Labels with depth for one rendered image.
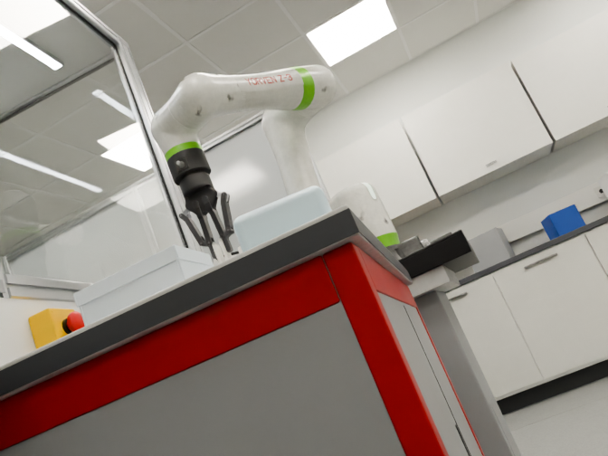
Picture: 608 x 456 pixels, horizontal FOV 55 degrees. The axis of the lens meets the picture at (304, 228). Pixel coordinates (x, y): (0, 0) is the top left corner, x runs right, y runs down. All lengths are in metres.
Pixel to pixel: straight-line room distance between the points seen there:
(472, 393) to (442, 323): 0.16
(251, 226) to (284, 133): 1.17
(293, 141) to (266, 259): 1.20
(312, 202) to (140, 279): 0.20
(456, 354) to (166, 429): 0.88
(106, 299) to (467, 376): 0.89
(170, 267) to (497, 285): 3.59
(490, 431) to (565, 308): 2.78
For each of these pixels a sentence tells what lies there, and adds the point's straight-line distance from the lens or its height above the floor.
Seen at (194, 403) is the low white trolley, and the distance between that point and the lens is 0.56.
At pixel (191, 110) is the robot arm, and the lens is 1.36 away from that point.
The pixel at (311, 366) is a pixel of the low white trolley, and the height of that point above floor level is 0.64.
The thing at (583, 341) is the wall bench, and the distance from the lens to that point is 4.11.
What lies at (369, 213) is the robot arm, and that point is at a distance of 1.44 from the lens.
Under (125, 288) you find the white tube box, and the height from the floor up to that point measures 0.79.
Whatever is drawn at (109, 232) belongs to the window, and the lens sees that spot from 1.49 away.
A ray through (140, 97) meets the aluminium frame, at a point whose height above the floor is 1.73.
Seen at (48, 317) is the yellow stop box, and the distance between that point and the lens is 1.07.
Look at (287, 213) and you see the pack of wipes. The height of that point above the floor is 0.78.
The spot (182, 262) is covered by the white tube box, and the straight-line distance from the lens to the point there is 0.62.
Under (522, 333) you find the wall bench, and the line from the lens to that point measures 4.09.
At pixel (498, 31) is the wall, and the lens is 5.27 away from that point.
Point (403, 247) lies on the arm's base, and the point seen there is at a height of 0.85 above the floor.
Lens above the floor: 0.63
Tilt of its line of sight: 14 degrees up
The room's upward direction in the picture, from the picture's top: 23 degrees counter-clockwise
